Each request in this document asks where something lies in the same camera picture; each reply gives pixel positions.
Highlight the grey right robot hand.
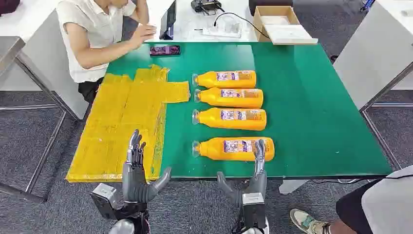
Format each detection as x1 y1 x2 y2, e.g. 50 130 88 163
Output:
217 138 268 208

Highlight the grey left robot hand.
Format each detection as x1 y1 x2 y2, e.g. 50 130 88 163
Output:
122 129 172 204

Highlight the work table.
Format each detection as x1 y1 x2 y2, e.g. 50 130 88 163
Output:
66 42 403 195

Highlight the orange drink bottle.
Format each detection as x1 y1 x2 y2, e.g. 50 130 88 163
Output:
194 87 264 109
192 70 257 89
192 107 267 132
192 136 276 162

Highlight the yellow sheet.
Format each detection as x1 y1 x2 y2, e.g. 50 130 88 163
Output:
66 64 191 183

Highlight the green table mat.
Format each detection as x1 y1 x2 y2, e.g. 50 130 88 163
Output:
106 42 393 179

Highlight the standing person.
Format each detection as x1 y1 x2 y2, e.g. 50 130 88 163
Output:
289 166 413 234

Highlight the black smartphone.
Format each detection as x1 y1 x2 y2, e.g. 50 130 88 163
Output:
150 45 181 57

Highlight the person's hand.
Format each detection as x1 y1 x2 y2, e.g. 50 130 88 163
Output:
130 24 158 50

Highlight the white flat board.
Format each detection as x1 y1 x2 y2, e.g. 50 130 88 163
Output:
263 24 319 45

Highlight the white power strip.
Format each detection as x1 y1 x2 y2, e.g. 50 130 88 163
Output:
202 21 243 38

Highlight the seated person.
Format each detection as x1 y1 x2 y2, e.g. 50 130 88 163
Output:
56 0 158 105

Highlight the brown cardboard box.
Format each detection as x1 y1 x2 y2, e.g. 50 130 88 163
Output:
253 5 301 43

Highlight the white desk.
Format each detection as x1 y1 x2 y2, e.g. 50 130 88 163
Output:
146 0 260 43

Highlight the white table with metal legs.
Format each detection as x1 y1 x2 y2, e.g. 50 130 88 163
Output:
0 0 90 204
332 0 413 172

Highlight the black chair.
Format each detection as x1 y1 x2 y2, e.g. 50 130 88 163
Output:
248 0 294 8

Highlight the black desk device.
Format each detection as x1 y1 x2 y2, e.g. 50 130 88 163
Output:
191 0 226 16

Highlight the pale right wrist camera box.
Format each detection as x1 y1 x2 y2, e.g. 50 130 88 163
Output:
242 193 267 214

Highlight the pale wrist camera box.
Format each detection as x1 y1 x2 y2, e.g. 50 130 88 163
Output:
90 183 119 220
242 193 267 214

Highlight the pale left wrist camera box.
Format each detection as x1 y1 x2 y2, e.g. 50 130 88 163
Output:
90 183 119 220

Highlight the black cable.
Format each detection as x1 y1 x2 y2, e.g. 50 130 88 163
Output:
213 12 270 39

